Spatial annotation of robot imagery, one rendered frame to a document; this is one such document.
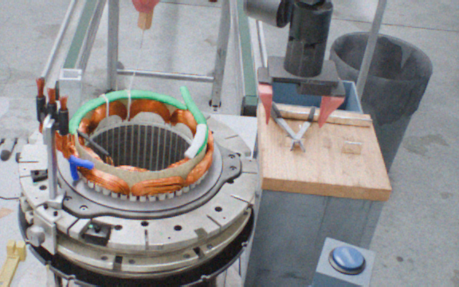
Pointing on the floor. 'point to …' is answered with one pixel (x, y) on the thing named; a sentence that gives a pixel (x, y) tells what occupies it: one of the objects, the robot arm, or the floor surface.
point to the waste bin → (392, 135)
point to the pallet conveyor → (235, 16)
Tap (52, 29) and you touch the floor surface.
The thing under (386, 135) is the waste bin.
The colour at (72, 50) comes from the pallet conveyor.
